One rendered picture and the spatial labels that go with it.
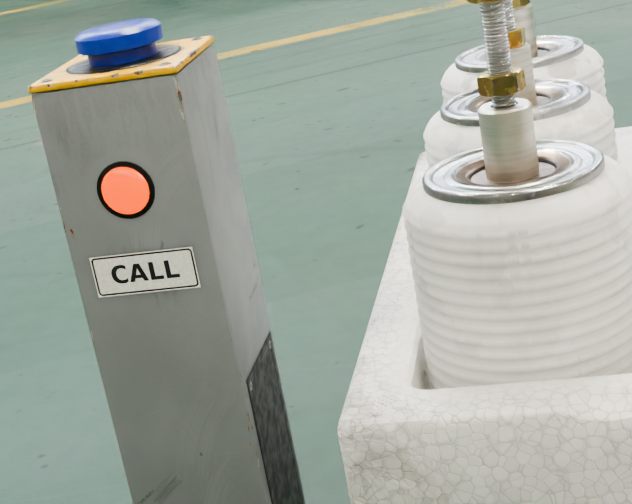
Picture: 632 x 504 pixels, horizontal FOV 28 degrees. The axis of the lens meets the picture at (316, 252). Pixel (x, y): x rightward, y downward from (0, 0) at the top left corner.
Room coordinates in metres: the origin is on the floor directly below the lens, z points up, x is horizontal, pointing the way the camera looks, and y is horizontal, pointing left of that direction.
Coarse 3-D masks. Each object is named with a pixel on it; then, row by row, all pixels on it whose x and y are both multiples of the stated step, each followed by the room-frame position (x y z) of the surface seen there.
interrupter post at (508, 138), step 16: (480, 112) 0.50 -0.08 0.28; (496, 112) 0.49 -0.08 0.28; (512, 112) 0.49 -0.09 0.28; (528, 112) 0.49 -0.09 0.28; (480, 128) 0.50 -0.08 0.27; (496, 128) 0.49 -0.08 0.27; (512, 128) 0.49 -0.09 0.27; (528, 128) 0.49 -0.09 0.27; (496, 144) 0.49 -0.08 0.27; (512, 144) 0.49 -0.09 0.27; (528, 144) 0.49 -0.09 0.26; (496, 160) 0.49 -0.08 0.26; (512, 160) 0.49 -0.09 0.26; (528, 160) 0.49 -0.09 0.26; (496, 176) 0.49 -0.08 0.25; (512, 176) 0.49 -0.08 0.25; (528, 176) 0.49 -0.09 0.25
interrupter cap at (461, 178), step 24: (552, 144) 0.53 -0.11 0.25; (576, 144) 0.52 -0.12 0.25; (432, 168) 0.52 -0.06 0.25; (456, 168) 0.51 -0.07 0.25; (480, 168) 0.52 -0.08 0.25; (552, 168) 0.50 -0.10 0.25; (576, 168) 0.48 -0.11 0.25; (600, 168) 0.48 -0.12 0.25; (432, 192) 0.49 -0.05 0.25; (456, 192) 0.48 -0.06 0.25; (480, 192) 0.47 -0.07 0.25; (504, 192) 0.47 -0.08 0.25; (528, 192) 0.46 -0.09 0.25; (552, 192) 0.46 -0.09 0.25
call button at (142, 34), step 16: (80, 32) 0.59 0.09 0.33; (96, 32) 0.57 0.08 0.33; (112, 32) 0.57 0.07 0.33; (128, 32) 0.56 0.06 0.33; (144, 32) 0.57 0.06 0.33; (160, 32) 0.58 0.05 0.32; (80, 48) 0.57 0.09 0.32; (96, 48) 0.56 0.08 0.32; (112, 48) 0.56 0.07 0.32; (128, 48) 0.56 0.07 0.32; (144, 48) 0.57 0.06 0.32; (96, 64) 0.57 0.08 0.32; (112, 64) 0.57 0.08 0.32
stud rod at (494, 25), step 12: (492, 12) 0.50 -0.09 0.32; (504, 12) 0.50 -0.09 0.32; (492, 24) 0.50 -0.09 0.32; (504, 24) 0.50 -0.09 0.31; (492, 36) 0.50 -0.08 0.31; (504, 36) 0.50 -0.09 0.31; (492, 48) 0.50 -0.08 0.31; (504, 48) 0.50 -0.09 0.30; (492, 60) 0.50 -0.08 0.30; (504, 60) 0.50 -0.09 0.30; (492, 72) 0.50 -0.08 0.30; (504, 72) 0.50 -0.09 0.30; (504, 96) 0.50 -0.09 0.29
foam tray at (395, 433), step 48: (624, 144) 0.75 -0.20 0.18; (384, 288) 0.58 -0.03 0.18; (384, 336) 0.52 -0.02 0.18; (384, 384) 0.47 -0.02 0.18; (528, 384) 0.45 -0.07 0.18; (576, 384) 0.44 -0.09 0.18; (624, 384) 0.43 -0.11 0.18; (384, 432) 0.44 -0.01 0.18; (432, 432) 0.44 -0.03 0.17; (480, 432) 0.43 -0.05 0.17; (528, 432) 0.43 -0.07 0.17; (576, 432) 0.42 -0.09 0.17; (624, 432) 0.42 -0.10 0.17; (384, 480) 0.44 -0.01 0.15; (432, 480) 0.44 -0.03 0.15; (480, 480) 0.43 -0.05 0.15; (528, 480) 0.43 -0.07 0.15; (576, 480) 0.42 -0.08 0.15; (624, 480) 0.42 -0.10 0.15
